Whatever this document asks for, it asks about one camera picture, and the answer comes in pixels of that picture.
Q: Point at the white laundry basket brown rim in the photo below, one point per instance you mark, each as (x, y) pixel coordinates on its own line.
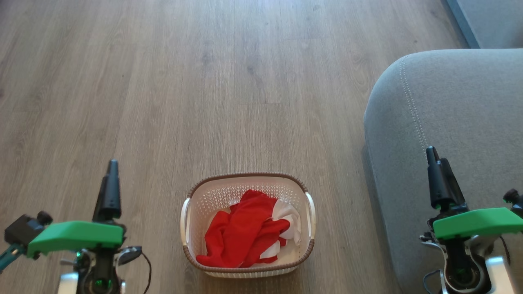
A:
(196, 212)

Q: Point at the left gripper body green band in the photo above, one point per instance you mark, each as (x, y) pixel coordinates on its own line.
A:
(73, 237)

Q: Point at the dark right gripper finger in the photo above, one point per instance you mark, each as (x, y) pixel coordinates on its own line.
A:
(455, 188)
(435, 179)

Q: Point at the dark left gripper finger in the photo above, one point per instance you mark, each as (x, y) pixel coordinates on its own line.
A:
(109, 196)

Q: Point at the red and white garment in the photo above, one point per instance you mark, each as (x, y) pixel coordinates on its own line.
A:
(241, 228)

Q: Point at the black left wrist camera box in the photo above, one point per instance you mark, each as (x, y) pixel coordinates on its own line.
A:
(22, 228)

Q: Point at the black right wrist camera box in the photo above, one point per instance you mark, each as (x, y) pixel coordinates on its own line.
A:
(514, 200)

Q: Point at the grey fabric sofa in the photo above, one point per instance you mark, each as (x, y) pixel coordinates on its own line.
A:
(449, 106)

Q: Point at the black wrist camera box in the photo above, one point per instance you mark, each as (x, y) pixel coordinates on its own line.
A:
(514, 200)
(22, 228)

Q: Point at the grey-blue baseboard strip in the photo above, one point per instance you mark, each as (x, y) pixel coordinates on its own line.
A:
(461, 22)

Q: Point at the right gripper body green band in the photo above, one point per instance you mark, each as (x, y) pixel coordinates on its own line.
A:
(478, 222)

